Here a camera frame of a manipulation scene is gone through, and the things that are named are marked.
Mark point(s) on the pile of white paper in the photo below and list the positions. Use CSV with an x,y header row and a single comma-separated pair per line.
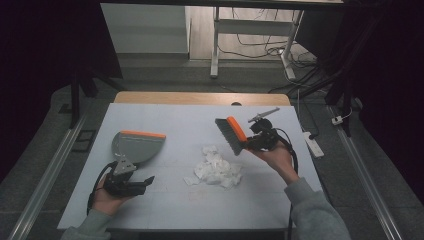
x,y
216,170

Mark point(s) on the white desk frame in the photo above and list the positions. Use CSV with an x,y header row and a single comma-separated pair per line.
x,y
253,26

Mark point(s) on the person's left hand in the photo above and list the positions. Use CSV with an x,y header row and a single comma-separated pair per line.
x,y
103,201

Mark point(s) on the black stand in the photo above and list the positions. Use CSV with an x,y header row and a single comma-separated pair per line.
x,y
76,100

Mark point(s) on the person's right hand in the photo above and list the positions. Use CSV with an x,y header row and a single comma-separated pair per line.
x,y
281,160

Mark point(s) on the white foam board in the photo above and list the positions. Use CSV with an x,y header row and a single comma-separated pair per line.
x,y
186,120

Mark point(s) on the aluminium rail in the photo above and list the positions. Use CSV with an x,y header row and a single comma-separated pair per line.
x,y
366,176
46,176

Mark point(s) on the white power strip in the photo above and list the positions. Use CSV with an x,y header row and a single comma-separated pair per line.
x,y
313,145

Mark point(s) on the orange brush with grey bristles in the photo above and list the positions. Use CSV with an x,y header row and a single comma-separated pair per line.
x,y
230,135

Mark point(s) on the black tripod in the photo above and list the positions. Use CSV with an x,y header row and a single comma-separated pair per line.
x,y
343,90

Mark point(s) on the small white adapter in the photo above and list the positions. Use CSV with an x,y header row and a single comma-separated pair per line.
x,y
337,120

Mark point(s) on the black floor frame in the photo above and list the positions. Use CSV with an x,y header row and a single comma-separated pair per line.
x,y
84,140

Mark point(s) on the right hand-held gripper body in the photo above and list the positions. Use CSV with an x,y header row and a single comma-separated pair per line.
x,y
265,133

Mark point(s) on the grey dustpan with orange lip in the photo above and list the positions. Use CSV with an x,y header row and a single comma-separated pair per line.
x,y
138,146

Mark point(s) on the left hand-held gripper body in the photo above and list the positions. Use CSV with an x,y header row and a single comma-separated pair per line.
x,y
121,181

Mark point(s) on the white panel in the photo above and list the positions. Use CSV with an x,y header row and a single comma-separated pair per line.
x,y
146,28

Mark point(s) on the wooden table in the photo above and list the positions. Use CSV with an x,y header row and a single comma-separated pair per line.
x,y
200,98

